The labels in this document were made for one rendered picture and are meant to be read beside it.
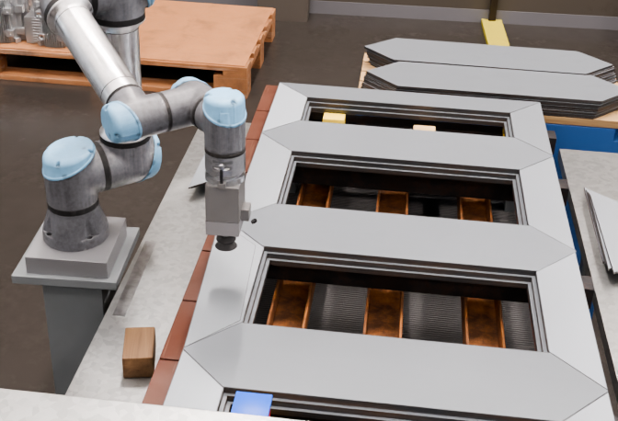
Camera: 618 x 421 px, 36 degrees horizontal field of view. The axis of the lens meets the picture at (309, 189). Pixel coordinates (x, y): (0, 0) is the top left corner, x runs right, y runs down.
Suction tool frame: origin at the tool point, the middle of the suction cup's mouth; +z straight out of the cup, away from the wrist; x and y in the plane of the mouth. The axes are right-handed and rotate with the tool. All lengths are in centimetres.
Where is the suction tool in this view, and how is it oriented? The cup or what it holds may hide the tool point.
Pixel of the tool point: (225, 244)
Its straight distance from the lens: 187.5
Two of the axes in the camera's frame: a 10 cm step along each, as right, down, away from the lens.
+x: -10.0, -0.7, 0.6
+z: -0.3, 8.7, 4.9
